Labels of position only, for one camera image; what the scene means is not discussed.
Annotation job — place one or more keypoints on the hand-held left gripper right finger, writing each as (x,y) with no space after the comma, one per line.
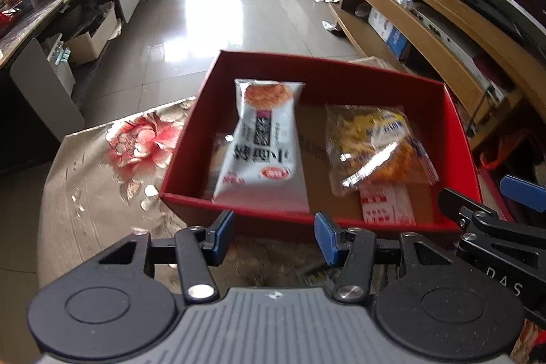
(326,238)

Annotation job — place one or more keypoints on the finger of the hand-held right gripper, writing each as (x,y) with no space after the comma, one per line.
(522,191)
(469,206)

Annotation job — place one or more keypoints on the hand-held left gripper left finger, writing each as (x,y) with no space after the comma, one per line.
(224,236)

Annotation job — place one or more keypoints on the white red-label packet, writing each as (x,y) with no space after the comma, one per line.
(386,204)

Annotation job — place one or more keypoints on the white snack packet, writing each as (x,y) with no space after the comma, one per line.
(264,159)

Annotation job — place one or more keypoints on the red cardboard box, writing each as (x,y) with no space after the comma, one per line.
(192,142)

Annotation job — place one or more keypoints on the clear yellow crisp packet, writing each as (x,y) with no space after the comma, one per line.
(384,150)

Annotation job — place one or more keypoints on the beige floral tablecloth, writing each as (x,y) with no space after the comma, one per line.
(106,197)

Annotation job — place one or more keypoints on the white and blue box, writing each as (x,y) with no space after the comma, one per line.
(390,33)

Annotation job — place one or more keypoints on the crumpled paper scrap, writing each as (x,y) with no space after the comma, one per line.
(330,27)

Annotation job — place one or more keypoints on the dark coffee table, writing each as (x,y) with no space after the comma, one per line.
(47,91)

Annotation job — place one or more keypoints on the white open storage box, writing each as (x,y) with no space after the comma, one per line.
(94,38)

